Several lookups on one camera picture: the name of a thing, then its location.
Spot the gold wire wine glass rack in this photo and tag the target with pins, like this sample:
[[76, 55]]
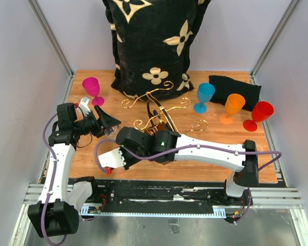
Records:
[[161, 118]]

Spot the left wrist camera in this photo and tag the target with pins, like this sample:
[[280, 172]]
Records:
[[83, 102]]

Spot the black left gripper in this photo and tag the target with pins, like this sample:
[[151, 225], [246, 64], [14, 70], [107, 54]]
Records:
[[108, 121]]

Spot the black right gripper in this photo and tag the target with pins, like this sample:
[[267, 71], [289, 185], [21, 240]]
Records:
[[128, 162]]

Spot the blue wine glass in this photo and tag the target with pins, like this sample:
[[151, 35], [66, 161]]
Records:
[[205, 93]]

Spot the orange wine glass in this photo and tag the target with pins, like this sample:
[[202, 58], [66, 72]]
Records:
[[233, 105]]

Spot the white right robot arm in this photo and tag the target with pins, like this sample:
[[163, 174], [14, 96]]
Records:
[[167, 146]]

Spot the black mounting rail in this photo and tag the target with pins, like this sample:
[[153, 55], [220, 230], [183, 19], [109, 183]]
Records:
[[159, 198]]

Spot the red wine glass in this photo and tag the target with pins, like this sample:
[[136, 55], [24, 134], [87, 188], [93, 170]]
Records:
[[261, 112]]

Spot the black floral pillow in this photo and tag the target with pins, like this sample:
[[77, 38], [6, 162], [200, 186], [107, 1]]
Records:
[[151, 43]]

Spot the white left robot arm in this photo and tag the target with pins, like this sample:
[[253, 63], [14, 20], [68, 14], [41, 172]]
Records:
[[56, 212]]

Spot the pink wine glass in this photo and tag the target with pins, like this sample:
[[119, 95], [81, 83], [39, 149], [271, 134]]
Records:
[[92, 88]]

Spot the clear wine glass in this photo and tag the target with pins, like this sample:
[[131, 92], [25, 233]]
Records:
[[112, 132], [75, 100]]

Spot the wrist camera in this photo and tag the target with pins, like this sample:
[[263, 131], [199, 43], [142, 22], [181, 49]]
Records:
[[112, 160], [83, 102]]

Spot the black folded cloth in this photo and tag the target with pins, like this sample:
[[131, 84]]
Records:
[[225, 86]]

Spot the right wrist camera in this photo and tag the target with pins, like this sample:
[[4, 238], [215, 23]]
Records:
[[112, 160]]

